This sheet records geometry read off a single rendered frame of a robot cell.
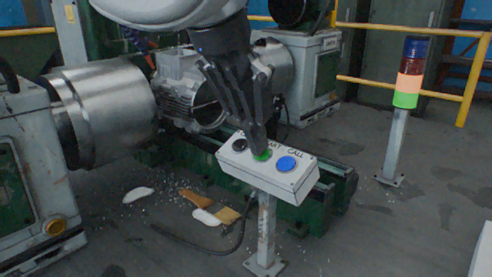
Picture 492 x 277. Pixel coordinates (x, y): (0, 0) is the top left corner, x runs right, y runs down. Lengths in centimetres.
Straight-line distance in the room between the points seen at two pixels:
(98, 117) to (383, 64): 349
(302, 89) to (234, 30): 91
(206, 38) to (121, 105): 42
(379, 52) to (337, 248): 331
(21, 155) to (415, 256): 81
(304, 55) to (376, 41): 273
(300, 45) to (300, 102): 22
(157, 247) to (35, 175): 29
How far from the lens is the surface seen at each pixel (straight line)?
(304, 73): 127
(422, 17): 381
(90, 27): 110
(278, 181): 51
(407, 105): 96
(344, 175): 81
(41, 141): 71
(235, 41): 39
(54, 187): 75
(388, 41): 390
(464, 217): 100
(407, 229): 89
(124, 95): 78
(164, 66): 102
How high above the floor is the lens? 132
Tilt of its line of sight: 25 degrees down
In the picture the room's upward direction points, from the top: straight up
